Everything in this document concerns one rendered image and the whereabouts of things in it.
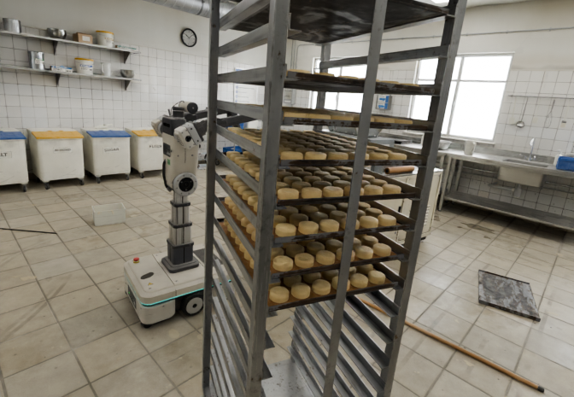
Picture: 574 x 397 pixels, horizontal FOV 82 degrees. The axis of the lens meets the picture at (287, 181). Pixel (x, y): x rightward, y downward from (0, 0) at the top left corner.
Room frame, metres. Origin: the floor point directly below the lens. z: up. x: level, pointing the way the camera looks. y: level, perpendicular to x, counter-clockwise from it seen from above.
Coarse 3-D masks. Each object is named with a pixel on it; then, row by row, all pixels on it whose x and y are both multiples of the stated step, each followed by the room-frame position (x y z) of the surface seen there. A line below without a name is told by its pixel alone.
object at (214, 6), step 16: (208, 48) 1.24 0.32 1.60; (208, 64) 1.23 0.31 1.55; (208, 80) 1.23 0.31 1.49; (208, 96) 1.22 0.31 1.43; (208, 112) 1.22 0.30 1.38; (208, 128) 1.21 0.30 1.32; (208, 144) 1.21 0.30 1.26; (208, 160) 1.22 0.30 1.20; (208, 176) 1.22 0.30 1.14; (208, 192) 1.22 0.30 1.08; (208, 208) 1.22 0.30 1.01; (208, 224) 1.22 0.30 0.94; (208, 240) 1.22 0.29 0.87; (208, 256) 1.22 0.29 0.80; (208, 272) 1.22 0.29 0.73; (208, 288) 1.22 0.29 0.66; (208, 304) 1.22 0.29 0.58; (208, 320) 1.22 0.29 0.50; (208, 336) 1.22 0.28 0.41; (208, 352) 1.22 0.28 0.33; (208, 368) 1.22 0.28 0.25; (208, 384) 1.23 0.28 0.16
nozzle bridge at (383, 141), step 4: (332, 132) 3.08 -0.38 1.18; (336, 132) 3.09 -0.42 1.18; (348, 136) 2.91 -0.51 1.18; (352, 136) 2.89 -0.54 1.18; (356, 136) 2.92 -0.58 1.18; (368, 140) 2.74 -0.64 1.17; (372, 140) 2.74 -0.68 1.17; (376, 140) 2.76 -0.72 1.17; (380, 140) 2.80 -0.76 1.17; (384, 140) 2.83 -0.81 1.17; (388, 140) 2.86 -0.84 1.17; (392, 140) 2.90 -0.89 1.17; (384, 144) 2.84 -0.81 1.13; (388, 144) 2.87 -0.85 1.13; (392, 144) 2.91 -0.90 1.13; (372, 168) 2.80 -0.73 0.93; (376, 168) 2.80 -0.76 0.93; (380, 168) 2.83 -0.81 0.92; (380, 172) 2.84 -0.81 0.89
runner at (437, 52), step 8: (424, 48) 0.92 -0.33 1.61; (432, 48) 0.89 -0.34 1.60; (440, 48) 0.87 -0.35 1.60; (448, 48) 0.85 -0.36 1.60; (360, 56) 1.17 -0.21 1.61; (384, 56) 1.06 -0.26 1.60; (392, 56) 1.02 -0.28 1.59; (400, 56) 1.00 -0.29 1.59; (408, 56) 0.96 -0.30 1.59; (416, 56) 0.94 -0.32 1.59; (424, 56) 0.88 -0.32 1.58; (432, 56) 0.86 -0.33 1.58; (440, 56) 0.84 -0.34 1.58; (320, 64) 1.41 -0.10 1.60; (328, 64) 1.36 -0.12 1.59; (336, 64) 1.31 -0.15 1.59; (344, 64) 1.25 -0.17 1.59; (352, 64) 1.16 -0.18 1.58; (360, 64) 1.13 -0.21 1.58
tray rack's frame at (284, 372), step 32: (288, 0) 0.67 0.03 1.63; (384, 0) 0.77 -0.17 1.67; (448, 0) 0.87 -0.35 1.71; (448, 32) 0.86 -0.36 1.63; (448, 64) 0.85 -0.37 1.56; (352, 192) 0.76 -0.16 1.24; (256, 224) 0.68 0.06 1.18; (352, 224) 0.77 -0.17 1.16; (416, 224) 0.85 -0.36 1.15; (256, 256) 0.67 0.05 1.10; (416, 256) 0.86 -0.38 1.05; (256, 288) 0.66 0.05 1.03; (256, 320) 0.66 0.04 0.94; (256, 352) 0.66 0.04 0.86; (384, 352) 0.87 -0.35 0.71; (256, 384) 0.67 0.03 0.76; (288, 384) 1.27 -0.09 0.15
